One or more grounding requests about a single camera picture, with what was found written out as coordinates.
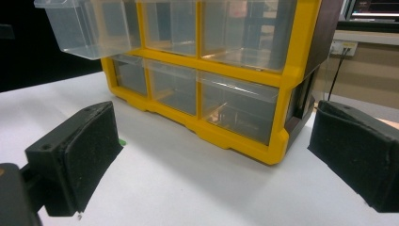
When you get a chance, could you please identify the monitor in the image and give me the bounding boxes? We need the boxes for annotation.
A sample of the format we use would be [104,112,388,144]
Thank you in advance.
[343,0,399,24]

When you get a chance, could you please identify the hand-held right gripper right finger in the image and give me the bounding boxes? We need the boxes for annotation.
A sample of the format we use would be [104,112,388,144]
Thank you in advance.
[308,100,399,214]

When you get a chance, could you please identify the white wall socket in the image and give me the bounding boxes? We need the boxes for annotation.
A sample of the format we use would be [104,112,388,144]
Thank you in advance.
[329,40,359,57]

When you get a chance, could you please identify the clear plastic drawer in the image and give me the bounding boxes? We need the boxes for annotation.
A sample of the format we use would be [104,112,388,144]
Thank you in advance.
[33,0,142,61]

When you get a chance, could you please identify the yellow black storage organizer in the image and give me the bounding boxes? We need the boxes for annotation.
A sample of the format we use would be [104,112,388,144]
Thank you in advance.
[101,0,344,166]

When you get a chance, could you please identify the beige wooden panel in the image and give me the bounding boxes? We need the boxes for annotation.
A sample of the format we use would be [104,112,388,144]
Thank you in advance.
[313,29,399,110]

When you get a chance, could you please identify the black hanging cable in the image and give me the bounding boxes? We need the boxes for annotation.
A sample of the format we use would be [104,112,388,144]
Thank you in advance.
[327,46,351,102]

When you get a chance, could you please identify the grid of clear organizer drawers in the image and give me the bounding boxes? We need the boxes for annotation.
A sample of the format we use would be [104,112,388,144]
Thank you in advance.
[111,0,297,146]

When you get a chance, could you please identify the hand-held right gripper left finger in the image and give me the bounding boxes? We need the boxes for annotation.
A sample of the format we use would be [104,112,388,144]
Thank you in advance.
[24,101,124,218]

